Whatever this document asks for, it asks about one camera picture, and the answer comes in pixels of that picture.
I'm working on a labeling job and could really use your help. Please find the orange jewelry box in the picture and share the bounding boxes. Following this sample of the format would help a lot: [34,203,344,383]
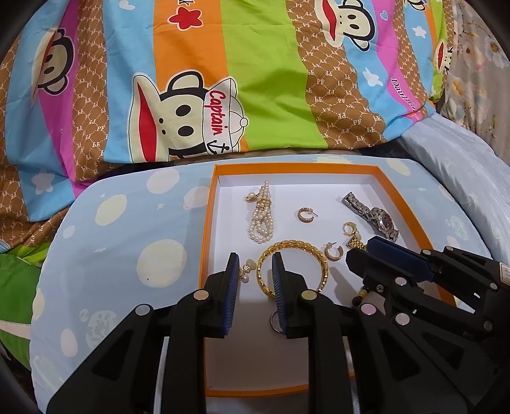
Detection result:
[198,163,459,399]

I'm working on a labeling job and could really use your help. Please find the striped monkey print blanket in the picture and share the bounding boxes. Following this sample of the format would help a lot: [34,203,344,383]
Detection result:
[0,0,455,359]

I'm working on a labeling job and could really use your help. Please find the grey floral sheet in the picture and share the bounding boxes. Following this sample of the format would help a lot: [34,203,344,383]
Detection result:
[434,0,510,160]

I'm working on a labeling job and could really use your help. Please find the silver wristwatch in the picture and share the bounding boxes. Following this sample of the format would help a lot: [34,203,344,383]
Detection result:
[342,192,399,243]

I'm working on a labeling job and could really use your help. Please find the plain pale blue pillow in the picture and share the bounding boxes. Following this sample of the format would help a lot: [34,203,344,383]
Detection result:
[398,115,510,265]

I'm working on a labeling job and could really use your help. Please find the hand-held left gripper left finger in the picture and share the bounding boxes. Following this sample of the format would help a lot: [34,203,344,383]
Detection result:
[46,252,241,414]

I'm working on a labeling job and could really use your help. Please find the gold bangle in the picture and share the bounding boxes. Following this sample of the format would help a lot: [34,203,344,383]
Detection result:
[256,239,330,299]

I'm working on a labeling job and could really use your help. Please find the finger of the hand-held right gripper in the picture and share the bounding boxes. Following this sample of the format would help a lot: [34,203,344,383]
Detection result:
[367,236,492,295]
[346,249,495,339]

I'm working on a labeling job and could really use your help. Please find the white pearl bracelet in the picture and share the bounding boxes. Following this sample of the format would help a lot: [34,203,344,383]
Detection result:
[245,181,275,243]

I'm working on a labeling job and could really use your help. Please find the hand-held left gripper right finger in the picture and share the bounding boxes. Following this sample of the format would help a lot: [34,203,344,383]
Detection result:
[271,252,462,414]

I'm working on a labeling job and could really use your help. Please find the pearl drop earring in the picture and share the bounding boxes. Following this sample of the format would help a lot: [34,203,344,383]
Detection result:
[239,258,257,284]

